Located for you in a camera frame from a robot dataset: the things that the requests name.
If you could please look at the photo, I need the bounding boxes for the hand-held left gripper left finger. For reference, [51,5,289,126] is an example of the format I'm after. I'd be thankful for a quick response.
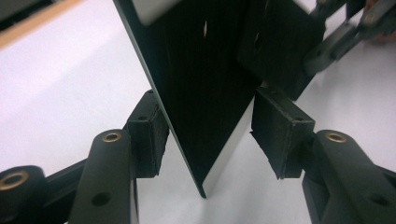
[126,89,171,179]

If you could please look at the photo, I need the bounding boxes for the black photo frame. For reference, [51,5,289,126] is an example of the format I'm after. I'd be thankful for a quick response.
[112,0,326,199]

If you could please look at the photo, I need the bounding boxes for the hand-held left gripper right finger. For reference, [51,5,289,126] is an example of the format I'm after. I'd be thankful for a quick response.
[250,86,317,181]

